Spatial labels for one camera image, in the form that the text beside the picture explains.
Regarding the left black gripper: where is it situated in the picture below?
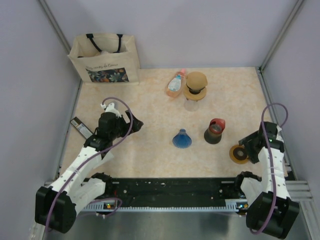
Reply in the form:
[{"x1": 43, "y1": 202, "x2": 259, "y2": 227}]
[{"x1": 109, "y1": 109, "x2": 143, "y2": 140}]

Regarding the brown paper coffee filter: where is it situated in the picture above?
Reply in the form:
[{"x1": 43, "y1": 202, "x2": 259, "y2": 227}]
[{"x1": 186, "y1": 71, "x2": 208, "y2": 91}]

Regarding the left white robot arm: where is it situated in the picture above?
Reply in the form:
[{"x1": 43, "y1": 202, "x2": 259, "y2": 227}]
[{"x1": 34, "y1": 102, "x2": 144, "y2": 234}]

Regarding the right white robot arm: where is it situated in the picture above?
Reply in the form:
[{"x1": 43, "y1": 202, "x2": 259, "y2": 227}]
[{"x1": 233, "y1": 121, "x2": 300, "y2": 240}]

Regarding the white paper sheet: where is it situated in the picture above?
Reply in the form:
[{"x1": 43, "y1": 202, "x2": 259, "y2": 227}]
[{"x1": 96, "y1": 150, "x2": 114, "y2": 167}]

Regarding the small black barcode box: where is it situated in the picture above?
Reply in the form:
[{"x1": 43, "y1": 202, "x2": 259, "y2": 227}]
[{"x1": 70, "y1": 117, "x2": 93, "y2": 140}]

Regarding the dark carafe with red lid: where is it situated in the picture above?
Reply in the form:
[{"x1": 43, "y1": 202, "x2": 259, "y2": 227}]
[{"x1": 203, "y1": 118, "x2": 226, "y2": 145}]

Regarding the clear glass carafe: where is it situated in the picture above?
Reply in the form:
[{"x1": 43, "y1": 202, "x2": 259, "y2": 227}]
[{"x1": 183, "y1": 99, "x2": 199, "y2": 112}]

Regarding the beige canvas tote bag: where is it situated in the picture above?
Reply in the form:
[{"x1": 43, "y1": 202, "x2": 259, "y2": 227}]
[{"x1": 68, "y1": 33, "x2": 140, "y2": 85}]

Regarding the pink detergent bottle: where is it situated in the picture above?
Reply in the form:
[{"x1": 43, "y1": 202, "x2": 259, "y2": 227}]
[{"x1": 166, "y1": 68, "x2": 186, "y2": 98}]

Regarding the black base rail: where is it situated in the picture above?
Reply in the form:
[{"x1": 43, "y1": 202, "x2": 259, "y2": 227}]
[{"x1": 97, "y1": 177, "x2": 245, "y2": 208}]

